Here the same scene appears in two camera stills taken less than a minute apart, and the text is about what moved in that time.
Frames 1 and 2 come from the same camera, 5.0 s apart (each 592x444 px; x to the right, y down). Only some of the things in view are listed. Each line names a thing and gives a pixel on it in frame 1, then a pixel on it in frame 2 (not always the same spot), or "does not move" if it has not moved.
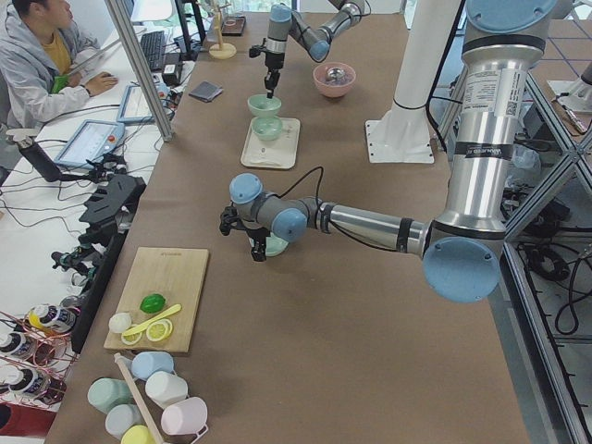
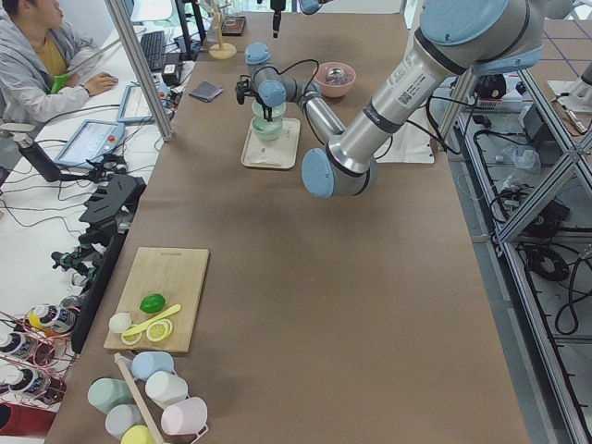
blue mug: (143, 364) does not move
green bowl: (274, 244) → (257, 108)
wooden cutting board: (158, 299) does not move
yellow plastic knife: (161, 315) does not move
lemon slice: (131, 339) does not move
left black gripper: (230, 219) → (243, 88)
